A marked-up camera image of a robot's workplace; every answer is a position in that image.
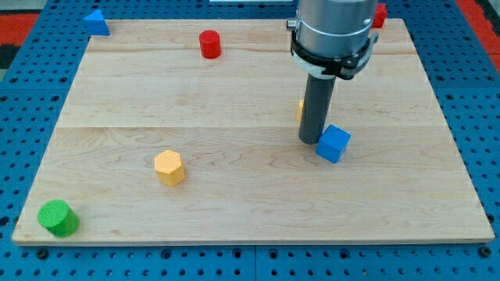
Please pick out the yellow heart block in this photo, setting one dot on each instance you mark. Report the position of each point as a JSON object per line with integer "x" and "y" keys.
{"x": 300, "y": 110}

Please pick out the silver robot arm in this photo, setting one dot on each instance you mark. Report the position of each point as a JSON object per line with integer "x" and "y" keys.
{"x": 331, "y": 38}

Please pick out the red block behind arm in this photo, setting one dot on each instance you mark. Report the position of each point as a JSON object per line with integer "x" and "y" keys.
{"x": 380, "y": 15}

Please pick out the light wooden board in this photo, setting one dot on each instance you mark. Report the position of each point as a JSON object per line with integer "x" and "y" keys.
{"x": 249, "y": 180}

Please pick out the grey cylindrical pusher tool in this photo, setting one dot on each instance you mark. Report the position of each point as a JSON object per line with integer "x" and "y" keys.
{"x": 318, "y": 93}

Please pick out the blue cube block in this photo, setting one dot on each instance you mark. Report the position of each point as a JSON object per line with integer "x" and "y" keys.
{"x": 333, "y": 143}

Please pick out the yellow hexagon block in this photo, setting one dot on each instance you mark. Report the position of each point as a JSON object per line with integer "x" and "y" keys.
{"x": 169, "y": 168}

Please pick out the red cylinder block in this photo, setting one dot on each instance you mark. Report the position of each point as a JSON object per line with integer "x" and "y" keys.
{"x": 210, "y": 45}

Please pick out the blue triangle block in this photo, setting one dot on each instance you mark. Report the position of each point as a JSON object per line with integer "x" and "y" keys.
{"x": 95, "y": 24}

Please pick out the green cylinder block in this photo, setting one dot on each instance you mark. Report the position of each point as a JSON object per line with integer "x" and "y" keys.
{"x": 57, "y": 217}

